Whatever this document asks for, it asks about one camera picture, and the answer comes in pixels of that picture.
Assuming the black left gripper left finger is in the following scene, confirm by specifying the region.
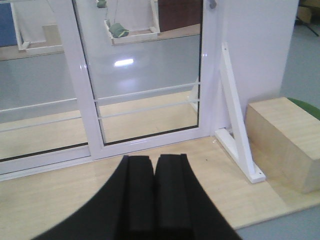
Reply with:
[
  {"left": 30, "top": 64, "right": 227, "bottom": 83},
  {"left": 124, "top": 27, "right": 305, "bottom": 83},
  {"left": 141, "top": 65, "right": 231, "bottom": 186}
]
[{"left": 36, "top": 155, "right": 156, "bottom": 240}]

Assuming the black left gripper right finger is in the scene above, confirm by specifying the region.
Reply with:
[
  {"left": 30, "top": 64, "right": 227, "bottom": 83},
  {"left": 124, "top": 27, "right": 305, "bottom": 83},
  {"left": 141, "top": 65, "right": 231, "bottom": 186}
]
[{"left": 155, "top": 154, "right": 240, "bottom": 240}]

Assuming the white framed sliding glass door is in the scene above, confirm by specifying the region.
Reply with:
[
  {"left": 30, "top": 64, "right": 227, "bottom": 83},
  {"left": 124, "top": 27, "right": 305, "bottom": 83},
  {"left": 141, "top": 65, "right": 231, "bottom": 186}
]
[{"left": 51, "top": 0, "right": 220, "bottom": 160}]

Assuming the white fixed glass door panel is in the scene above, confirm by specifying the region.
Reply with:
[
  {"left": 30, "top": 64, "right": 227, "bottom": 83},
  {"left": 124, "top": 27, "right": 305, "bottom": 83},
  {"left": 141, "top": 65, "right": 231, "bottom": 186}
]
[{"left": 0, "top": 0, "right": 90, "bottom": 174}]

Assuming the wooden base platform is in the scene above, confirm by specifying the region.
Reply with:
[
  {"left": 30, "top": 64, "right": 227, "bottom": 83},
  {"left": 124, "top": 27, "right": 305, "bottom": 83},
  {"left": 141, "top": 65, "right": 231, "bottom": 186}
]
[{"left": 0, "top": 137, "right": 320, "bottom": 240}]

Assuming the green rounded object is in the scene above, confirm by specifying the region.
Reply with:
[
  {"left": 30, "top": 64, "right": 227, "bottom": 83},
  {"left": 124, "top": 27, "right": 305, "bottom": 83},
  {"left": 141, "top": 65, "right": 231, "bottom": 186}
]
[{"left": 287, "top": 97, "right": 320, "bottom": 120}]

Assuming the white triangular support bracket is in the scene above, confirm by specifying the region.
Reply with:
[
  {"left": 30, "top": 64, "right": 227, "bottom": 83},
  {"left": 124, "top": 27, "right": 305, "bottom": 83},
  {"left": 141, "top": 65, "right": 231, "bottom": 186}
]
[{"left": 215, "top": 42, "right": 266, "bottom": 184}]

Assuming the white door frame post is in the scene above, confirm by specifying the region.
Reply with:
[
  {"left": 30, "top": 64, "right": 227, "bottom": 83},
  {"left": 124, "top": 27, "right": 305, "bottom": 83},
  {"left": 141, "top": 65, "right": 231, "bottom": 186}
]
[{"left": 216, "top": 0, "right": 298, "bottom": 114}]

